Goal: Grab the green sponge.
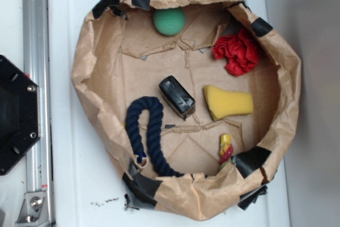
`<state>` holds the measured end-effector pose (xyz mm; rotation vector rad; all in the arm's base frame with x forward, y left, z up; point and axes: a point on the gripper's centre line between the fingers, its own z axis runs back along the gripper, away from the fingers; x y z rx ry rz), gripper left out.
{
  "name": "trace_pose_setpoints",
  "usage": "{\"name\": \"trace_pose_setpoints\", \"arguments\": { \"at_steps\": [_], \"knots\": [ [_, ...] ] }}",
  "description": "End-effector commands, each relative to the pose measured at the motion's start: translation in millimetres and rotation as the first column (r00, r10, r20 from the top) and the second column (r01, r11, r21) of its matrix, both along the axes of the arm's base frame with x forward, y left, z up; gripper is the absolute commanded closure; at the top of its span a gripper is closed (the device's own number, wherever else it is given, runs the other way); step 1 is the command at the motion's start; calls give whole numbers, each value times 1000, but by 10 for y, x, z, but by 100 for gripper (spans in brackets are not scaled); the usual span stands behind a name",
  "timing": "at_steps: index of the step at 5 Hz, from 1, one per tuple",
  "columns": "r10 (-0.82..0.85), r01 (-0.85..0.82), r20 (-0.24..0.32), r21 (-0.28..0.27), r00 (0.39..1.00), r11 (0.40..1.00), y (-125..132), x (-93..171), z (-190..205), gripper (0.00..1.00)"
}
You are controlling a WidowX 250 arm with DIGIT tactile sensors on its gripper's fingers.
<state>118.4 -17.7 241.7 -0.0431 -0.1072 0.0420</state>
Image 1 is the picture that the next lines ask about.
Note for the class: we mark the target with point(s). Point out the brown paper bag bin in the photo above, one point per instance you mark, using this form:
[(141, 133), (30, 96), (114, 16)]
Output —
[(120, 57)]

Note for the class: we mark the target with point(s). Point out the multicolour rope toy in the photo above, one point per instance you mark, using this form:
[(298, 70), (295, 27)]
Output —
[(226, 149)]

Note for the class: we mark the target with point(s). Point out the green foam ball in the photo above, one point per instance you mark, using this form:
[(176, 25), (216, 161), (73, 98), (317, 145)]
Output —
[(169, 22)]

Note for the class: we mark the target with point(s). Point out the yellow sponge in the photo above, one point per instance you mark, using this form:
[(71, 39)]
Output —
[(222, 103)]

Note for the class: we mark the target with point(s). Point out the black taped block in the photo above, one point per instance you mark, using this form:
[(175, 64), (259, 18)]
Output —
[(177, 97)]

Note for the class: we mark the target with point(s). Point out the aluminium extrusion rail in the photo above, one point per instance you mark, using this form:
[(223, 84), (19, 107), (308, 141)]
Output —
[(36, 65)]

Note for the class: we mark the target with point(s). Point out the red crumpled cloth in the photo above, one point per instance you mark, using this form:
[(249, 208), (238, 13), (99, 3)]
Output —
[(241, 51)]

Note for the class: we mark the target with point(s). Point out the metal corner bracket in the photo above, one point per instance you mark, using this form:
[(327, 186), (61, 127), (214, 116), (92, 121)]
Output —
[(34, 210)]

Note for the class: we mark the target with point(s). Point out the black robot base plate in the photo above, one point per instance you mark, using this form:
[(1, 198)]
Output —
[(19, 115)]

